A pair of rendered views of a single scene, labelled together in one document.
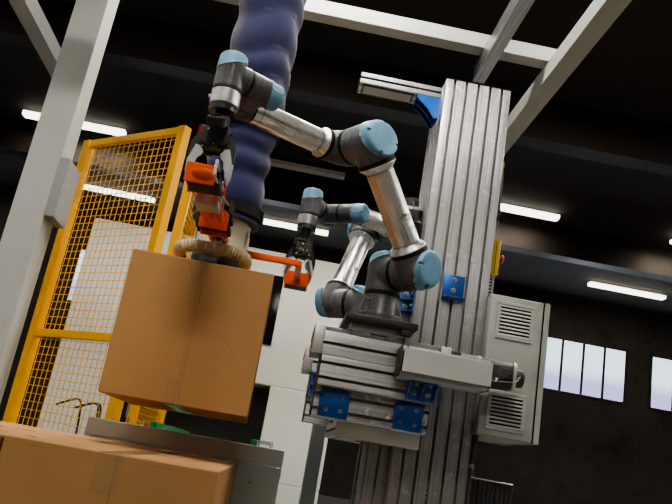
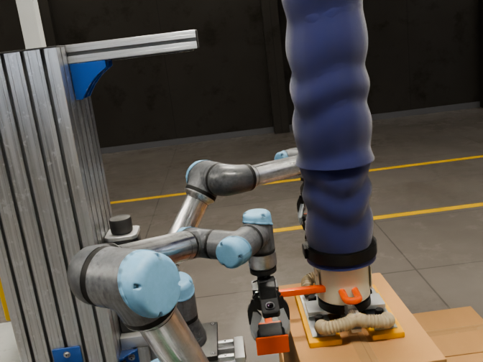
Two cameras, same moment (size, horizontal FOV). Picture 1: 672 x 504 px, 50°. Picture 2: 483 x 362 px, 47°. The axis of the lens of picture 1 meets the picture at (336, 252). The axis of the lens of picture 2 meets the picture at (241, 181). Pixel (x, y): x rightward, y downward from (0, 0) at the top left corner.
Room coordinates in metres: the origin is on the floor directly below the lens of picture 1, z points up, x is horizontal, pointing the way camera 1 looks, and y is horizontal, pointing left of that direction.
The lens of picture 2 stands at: (3.94, 0.14, 2.00)
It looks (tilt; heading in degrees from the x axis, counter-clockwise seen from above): 15 degrees down; 182
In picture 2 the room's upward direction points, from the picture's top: 7 degrees counter-clockwise
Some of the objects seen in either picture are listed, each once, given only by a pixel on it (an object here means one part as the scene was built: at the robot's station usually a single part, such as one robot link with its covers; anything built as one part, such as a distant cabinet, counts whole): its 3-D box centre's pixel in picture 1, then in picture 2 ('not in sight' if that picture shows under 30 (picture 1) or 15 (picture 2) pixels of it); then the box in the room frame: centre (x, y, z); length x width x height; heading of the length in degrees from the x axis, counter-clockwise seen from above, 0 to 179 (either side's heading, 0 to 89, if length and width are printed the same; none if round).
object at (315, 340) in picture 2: not in sight; (315, 312); (2.27, 0.28, 1.10); 0.34 x 0.10 x 0.05; 2
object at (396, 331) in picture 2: not in sight; (373, 305); (2.27, 0.47, 1.10); 0.34 x 0.10 x 0.05; 2
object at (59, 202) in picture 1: (62, 193); not in sight; (3.37, 1.36, 1.62); 0.20 x 0.05 x 0.30; 3
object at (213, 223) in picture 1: (215, 222); not in sight; (2.02, 0.36, 1.20); 0.10 x 0.08 x 0.06; 92
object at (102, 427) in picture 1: (185, 442); not in sight; (2.68, 0.41, 0.58); 0.70 x 0.03 x 0.06; 93
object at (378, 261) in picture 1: (386, 273); (175, 295); (2.26, -0.17, 1.20); 0.13 x 0.12 x 0.14; 38
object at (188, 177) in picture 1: (202, 179); not in sight; (1.67, 0.35, 1.20); 0.08 x 0.07 x 0.05; 2
